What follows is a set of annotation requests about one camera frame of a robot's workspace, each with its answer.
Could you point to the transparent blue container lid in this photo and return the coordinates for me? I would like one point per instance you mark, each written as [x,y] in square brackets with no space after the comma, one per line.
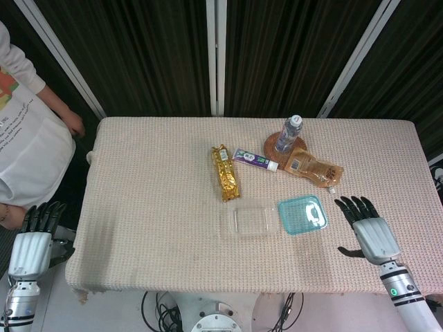
[297,216]

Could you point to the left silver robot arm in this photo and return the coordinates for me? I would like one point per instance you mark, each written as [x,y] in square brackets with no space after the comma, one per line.
[19,304]

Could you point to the white frame post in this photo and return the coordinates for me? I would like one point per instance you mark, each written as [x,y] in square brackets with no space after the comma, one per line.
[65,58]
[356,58]
[216,55]

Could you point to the brown woven round coaster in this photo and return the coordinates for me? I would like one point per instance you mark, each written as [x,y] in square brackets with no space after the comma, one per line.
[271,148]

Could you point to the clear plastic water bottle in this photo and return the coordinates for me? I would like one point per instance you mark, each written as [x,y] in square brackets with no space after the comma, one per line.
[287,136]

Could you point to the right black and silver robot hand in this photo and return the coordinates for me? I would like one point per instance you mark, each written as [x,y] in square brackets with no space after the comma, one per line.
[375,237]

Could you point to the person in white shirt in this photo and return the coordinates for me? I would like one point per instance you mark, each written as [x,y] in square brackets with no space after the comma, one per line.
[31,145]

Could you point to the dark pleated curtain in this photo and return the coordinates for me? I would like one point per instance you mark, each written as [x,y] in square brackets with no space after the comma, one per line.
[284,52]
[145,52]

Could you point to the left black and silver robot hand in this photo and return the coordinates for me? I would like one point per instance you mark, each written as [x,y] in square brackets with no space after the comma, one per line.
[29,252]

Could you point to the clear plastic food container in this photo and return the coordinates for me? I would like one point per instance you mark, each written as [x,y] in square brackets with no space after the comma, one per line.
[249,221]

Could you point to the orange refill spout pouch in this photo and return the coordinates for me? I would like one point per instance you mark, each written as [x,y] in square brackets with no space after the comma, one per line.
[313,167]

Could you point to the black and white equipment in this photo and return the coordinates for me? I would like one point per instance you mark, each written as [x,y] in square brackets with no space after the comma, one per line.
[437,176]

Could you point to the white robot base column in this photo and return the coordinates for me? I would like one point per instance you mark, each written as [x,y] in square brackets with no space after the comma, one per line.
[216,314]

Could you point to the beige waffle tablecloth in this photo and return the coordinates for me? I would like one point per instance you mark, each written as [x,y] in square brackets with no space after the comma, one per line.
[155,214]

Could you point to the gold foil snack package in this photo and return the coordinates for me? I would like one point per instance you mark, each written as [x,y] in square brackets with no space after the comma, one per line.
[226,176]

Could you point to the purple and white toothpaste tube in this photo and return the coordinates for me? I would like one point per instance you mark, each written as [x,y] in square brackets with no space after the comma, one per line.
[251,159]

